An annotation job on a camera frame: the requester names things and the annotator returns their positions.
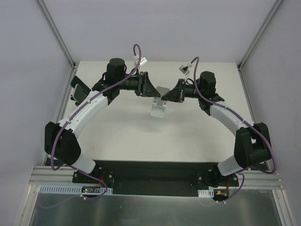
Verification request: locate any right white cable duct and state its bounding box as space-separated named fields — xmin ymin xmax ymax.
xmin=198 ymin=189 xmax=214 ymax=198

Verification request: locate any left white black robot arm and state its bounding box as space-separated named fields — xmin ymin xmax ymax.
xmin=44 ymin=57 xmax=160 ymax=183

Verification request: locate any left white cable duct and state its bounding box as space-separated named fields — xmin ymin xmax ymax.
xmin=40 ymin=185 xmax=113 ymax=195

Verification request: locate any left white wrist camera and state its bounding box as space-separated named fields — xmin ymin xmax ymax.
xmin=134 ymin=55 xmax=148 ymax=69

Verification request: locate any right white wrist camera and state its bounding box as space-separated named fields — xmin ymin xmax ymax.
xmin=179 ymin=62 xmax=192 ymax=78

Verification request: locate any silver metal phone stand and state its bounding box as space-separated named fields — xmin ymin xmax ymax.
xmin=150 ymin=86 xmax=170 ymax=118

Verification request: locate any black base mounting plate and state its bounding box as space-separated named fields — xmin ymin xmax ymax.
xmin=72 ymin=161 xmax=245 ymax=201

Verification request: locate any aluminium frame post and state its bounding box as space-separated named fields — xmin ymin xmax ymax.
xmin=237 ymin=0 xmax=285 ymax=72
xmin=35 ymin=0 xmax=76 ymax=68

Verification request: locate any white cable duct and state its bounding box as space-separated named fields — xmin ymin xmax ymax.
xmin=198 ymin=189 xmax=214 ymax=198
xmin=40 ymin=185 xmax=113 ymax=195

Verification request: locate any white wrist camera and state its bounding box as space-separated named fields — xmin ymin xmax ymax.
xmin=179 ymin=62 xmax=192 ymax=78
xmin=134 ymin=55 xmax=148 ymax=69

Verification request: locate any left aluminium frame post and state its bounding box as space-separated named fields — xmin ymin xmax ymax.
xmin=35 ymin=0 xmax=76 ymax=68

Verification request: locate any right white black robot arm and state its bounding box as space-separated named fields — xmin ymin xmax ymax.
xmin=161 ymin=71 xmax=272 ymax=186

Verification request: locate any right aluminium frame post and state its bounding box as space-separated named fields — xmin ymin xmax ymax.
xmin=237 ymin=0 xmax=285 ymax=72

